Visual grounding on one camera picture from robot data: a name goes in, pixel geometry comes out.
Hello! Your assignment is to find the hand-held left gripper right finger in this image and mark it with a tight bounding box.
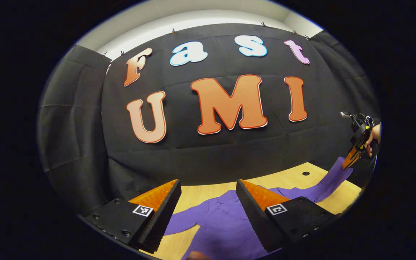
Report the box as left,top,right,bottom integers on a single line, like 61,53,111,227
235,179,338,253

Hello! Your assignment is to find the purple shirt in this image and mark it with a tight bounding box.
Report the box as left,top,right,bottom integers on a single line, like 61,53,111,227
164,156,354,260

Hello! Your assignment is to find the black backdrop cloth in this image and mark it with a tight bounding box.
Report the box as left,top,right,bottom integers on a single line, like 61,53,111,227
36,22,382,217

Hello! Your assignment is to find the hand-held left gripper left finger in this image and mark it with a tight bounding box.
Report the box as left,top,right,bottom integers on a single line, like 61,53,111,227
80,179,182,254

